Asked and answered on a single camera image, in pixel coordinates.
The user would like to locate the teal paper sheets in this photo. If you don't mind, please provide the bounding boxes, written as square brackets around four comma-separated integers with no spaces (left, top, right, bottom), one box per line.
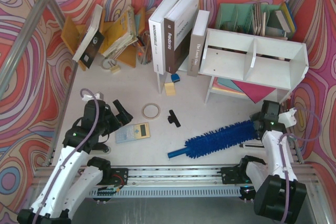
[213,77,244,94]

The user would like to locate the white Mademoiselle book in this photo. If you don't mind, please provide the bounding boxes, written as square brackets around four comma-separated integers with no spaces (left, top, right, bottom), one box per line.
[149,0,178,74]

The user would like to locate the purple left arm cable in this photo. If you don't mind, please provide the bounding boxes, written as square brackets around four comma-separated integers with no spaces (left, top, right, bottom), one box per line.
[31,89,102,222]

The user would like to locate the blue microfiber duster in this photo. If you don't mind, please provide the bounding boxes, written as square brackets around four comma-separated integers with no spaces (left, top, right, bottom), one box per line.
[167,120,258,159]

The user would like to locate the taupe Lonely Ones book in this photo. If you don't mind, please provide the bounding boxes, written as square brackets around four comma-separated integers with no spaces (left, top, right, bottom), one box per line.
[187,10,210,77]

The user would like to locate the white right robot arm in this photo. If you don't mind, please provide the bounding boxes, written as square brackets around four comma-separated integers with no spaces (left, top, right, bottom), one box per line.
[244,100,307,223]

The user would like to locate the yellow wooden book rack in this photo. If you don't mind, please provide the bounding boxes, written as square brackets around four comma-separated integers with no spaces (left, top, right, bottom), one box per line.
[61,5,145,70]

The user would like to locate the small wooden block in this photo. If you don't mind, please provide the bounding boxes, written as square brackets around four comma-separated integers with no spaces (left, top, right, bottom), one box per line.
[164,82,176,96]

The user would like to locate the teal desk organizer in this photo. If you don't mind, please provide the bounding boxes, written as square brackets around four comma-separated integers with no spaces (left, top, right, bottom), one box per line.
[215,2,295,40]

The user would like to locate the tape roll ring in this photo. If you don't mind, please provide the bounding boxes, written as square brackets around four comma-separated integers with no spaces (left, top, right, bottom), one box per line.
[142,102,161,119]

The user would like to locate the clear pencil cup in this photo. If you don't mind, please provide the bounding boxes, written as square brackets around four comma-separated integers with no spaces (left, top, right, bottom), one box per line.
[136,30,152,65]

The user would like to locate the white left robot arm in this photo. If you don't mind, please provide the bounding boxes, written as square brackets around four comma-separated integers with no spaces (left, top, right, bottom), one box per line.
[17,99,133,223]

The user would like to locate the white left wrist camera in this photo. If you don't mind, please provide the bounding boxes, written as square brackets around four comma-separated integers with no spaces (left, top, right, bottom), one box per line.
[81,92,103,102]

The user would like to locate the black detached gripper part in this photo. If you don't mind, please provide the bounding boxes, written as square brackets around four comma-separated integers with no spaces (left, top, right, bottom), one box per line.
[167,110,181,127]

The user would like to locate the yellow worn books stack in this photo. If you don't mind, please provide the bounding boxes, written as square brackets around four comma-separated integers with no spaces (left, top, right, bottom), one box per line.
[101,5,136,59]

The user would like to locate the blue black small eraser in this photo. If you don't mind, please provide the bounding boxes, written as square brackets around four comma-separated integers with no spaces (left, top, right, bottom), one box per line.
[171,73,181,83]

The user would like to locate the brown Fredonia book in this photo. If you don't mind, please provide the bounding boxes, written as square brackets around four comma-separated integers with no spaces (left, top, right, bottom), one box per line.
[164,0,199,74]

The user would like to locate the white book black cover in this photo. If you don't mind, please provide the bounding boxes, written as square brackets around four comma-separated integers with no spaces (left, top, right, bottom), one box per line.
[72,4,104,69]

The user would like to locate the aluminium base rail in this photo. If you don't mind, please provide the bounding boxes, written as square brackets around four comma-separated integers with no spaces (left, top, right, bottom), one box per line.
[86,165,255,202]

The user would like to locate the ring with gold binder clip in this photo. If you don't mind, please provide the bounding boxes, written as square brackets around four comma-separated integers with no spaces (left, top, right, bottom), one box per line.
[101,58,121,74]

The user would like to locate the white wooden bookshelf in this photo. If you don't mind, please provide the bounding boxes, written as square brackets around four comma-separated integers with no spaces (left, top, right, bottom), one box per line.
[199,29,309,103]

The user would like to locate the blue yellow folders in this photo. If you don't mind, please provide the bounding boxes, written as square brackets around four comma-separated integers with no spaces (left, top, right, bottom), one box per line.
[279,2,297,34]

